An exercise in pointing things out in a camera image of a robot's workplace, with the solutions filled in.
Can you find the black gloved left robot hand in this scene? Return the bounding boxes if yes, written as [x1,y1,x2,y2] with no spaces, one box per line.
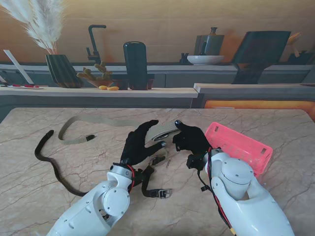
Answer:
[120,119,167,167]

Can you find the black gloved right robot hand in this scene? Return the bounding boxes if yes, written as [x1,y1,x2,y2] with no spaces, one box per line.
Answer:
[172,119,212,158]

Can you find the beige woven belt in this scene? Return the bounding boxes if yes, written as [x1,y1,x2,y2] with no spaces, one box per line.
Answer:
[144,120,180,143]
[58,115,168,167]

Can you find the dark brown belt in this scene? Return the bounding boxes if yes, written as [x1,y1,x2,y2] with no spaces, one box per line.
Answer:
[34,129,173,199]

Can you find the pink plastic storage basket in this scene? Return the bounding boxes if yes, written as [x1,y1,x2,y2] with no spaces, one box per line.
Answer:
[204,122,274,177]

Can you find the grey back counter cabinets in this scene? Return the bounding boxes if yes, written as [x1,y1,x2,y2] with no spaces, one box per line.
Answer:
[0,62,315,88]

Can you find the raised counter orange glow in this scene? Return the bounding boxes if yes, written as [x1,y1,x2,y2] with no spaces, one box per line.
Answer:
[193,83,315,109]

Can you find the cactus plants in bowl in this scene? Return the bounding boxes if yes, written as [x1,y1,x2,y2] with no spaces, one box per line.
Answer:
[76,61,115,88]

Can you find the white speckled bowl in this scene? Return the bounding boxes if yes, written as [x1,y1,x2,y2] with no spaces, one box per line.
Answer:
[186,55,225,66]

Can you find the tall black cylinder container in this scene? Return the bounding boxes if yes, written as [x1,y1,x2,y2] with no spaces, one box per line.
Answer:
[123,41,149,90]

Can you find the grey pot with lid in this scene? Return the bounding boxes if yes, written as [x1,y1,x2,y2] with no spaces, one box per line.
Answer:
[194,27,225,56]

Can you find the dark ribbed vase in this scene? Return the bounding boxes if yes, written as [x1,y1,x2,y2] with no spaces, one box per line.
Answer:
[45,54,83,89]

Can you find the black kitchen faucet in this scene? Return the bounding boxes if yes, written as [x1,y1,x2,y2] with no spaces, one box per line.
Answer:
[86,24,107,65]

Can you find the plate with red food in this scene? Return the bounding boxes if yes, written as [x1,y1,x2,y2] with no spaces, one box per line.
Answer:
[6,84,46,89]

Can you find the dark utensil holder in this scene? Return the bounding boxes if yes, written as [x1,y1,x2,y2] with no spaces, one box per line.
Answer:
[287,50,315,65]

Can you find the wooden kitchen utensils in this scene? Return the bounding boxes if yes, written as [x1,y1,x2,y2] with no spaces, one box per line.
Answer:
[286,31,304,57]

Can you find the white leaning board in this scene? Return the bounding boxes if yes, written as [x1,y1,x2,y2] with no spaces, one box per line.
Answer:
[2,49,34,85]

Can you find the white pampas grass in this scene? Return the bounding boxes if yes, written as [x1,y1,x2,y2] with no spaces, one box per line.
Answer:
[0,0,67,56]

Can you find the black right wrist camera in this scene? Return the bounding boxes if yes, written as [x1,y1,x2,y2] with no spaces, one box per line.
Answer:
[186,153,205,171]

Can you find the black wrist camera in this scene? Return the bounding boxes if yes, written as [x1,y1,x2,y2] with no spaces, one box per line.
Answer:
[134,169,145,184]
[186,153,205,171]

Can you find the left arm red black cables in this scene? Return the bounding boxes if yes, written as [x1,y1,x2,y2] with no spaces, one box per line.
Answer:
[127,165,136,195]

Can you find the arm red black cables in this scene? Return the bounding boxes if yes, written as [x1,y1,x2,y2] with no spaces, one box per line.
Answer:
[196,147,238,236]
[127,165,136,195]

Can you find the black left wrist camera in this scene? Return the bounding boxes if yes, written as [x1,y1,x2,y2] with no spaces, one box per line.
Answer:
[134,169,145,184]

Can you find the right arm red black cables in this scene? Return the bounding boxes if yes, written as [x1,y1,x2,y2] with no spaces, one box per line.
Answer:
[196,147,238,236]

